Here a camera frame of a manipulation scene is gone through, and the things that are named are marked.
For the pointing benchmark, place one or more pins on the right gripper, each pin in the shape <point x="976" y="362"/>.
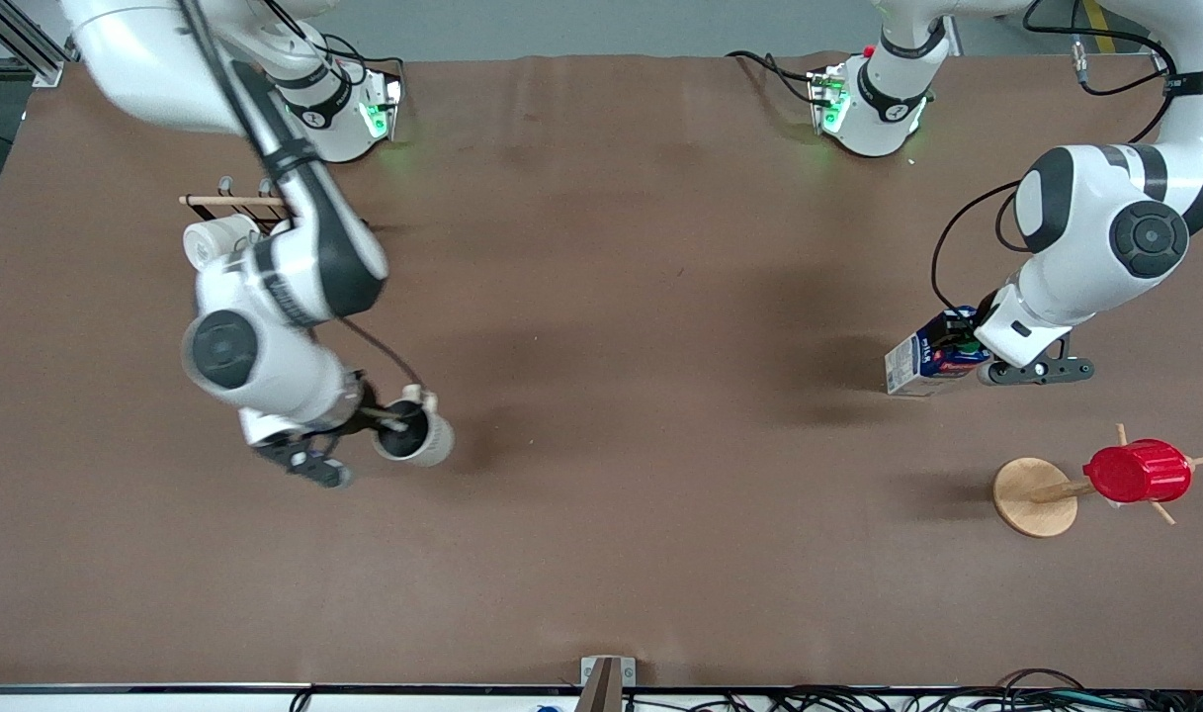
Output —
<point x="361" y="416"/>

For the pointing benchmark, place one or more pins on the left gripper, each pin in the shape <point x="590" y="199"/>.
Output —
<point x="958" y="327"/>

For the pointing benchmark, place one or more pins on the white mug grey inside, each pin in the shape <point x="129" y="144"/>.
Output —
<point x="433" y="445"/>

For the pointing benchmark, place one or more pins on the blue white milk carton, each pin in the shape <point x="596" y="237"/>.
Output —
<point x="912" y="366"/>

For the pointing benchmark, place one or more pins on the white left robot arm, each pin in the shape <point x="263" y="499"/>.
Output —
<point x="1075" y="237"/>

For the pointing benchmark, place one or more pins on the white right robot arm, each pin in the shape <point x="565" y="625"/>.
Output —
<point x="285" y="376"/>

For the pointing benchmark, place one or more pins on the wooden cup tree stand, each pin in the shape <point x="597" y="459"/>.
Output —
<point x="1031" y="504"/>

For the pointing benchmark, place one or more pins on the red plastic cup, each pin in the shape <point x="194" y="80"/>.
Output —
<point x="1140" y="473"/>

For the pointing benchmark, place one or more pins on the white mug printed bottom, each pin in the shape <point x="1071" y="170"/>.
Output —
<point x="211" y="242"/>

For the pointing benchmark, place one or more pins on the metal table edge bracket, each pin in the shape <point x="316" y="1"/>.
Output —
<point x="588" y="670"/>

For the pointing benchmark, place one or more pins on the aluminium frame profile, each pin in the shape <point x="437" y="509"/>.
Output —
<point x="42" y="67"/>

